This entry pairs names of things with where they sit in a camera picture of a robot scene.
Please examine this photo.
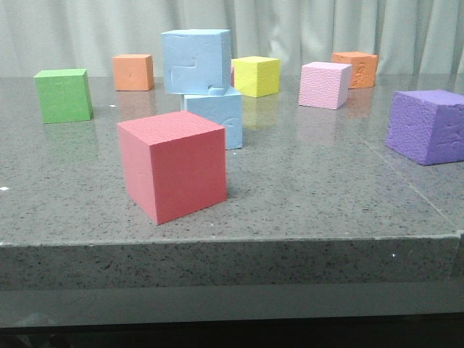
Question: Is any light blue cube curved mark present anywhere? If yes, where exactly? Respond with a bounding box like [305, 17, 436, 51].
[183, 86, 243, 149]

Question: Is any light blue cube with cutout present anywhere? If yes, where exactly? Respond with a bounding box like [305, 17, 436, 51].
[161, 29, 231, 96]

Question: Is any large red foam cube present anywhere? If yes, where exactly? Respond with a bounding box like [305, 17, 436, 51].
[117, 111, 227, 224]

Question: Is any yellow foam cube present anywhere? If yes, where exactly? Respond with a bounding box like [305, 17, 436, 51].
[231, 56, 281, 98]

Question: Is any small red foam cube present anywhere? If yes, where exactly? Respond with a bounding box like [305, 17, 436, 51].
[231, 65, 235, 87]

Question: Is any pink foam cube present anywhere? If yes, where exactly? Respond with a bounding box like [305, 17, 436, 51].
[298, 62, 352, 109]

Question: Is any orange foam cube left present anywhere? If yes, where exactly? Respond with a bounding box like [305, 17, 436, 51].
[112, 54, 154, 91]

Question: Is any orange foam cube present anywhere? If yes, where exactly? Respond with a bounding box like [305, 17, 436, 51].
[112, 54, 154, 91]
[331, 51, 378, 89]

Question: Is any orange foam cube right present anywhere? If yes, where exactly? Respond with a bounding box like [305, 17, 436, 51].
[331, 51, 378, 89]

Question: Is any green foam cube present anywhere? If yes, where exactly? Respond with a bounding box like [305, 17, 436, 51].
[33, 68, 93, 124]

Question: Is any purple foam cube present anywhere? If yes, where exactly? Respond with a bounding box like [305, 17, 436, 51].
[385, 90, 463, 165]

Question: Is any grey pleated curtain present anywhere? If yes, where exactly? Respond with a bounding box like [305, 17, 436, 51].
[1, 1, 463, 77]

